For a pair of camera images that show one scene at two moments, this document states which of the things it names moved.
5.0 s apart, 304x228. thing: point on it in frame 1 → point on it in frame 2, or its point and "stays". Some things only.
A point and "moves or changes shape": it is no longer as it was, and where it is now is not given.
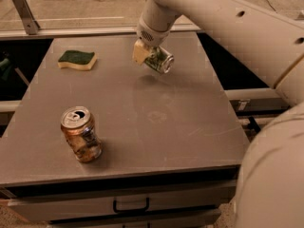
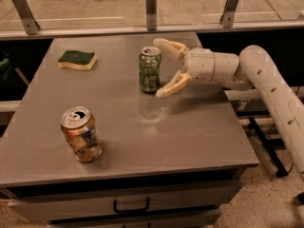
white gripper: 152,35 → 199,65
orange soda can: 79,129 stays
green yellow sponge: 83,61 stays
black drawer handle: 130,211 stays
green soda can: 160,59 moves or changes shape
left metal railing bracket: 29,22 stays
